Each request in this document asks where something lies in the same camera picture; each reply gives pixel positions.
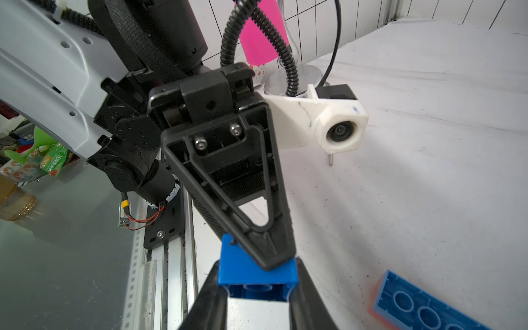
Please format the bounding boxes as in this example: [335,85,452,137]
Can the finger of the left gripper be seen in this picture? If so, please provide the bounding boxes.
[161,103,296,271]
[192,197,227,241]

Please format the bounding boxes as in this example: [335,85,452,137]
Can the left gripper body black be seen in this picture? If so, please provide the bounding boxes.
[92,63,264,173]

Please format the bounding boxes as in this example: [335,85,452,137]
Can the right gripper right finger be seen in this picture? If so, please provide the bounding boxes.
[289,257,338,330]

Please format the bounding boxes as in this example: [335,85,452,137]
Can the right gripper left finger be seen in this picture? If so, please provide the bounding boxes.
[179,261,228,330]

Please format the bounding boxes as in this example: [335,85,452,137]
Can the dark blue lego brick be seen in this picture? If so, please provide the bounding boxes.
[217,234,299,302]

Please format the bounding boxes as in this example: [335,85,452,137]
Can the light blue lego brick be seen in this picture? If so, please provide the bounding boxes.
[374,270,488,330]

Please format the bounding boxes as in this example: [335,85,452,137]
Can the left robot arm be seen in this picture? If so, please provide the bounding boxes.
[1,1,298,270]

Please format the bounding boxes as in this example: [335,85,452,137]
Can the aluminium mounting rail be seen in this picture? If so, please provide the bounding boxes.
[119,193,199,330]

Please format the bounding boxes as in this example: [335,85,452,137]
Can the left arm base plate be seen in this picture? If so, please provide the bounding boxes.
[144,189,185,250]

